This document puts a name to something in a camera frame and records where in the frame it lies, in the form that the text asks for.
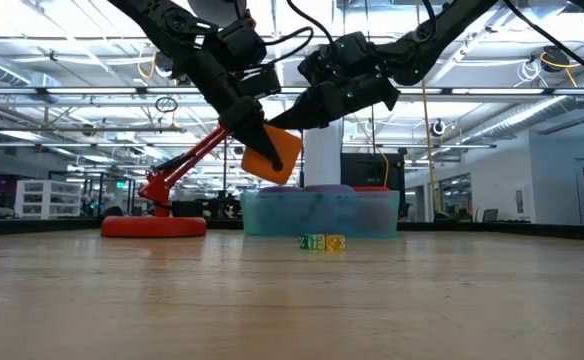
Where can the small dark green die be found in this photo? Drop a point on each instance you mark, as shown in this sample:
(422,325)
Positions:
(305,242)

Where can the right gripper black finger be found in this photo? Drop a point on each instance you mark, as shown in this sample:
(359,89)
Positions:
(312,110)

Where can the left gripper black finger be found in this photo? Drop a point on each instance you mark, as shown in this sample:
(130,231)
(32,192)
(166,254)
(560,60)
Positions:
(262,140)

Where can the large red foam die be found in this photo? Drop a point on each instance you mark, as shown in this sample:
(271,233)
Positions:
(372,189)

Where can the red desk lamp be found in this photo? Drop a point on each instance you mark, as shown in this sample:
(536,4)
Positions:
(152,227)

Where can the black square cabinet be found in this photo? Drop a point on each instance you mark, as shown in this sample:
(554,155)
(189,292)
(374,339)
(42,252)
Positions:
(372,170)

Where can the teal translucent plastic bin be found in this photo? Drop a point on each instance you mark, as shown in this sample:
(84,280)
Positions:
(322,215)

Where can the small lime green die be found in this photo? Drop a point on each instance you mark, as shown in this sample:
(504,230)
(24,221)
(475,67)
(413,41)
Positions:
(319,242)

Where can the white drawer cabinet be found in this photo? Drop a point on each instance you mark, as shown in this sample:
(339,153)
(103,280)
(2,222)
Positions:
(47,200)

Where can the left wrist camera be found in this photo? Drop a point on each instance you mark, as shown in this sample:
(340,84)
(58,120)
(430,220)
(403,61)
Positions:
(259,82)

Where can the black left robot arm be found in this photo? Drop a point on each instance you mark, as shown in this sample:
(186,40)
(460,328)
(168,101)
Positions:
(182,40)

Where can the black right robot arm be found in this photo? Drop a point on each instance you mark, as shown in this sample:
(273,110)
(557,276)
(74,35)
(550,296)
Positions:
(437,35)

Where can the large orange foam die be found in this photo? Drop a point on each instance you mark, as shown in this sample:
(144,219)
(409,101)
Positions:
(284,150)

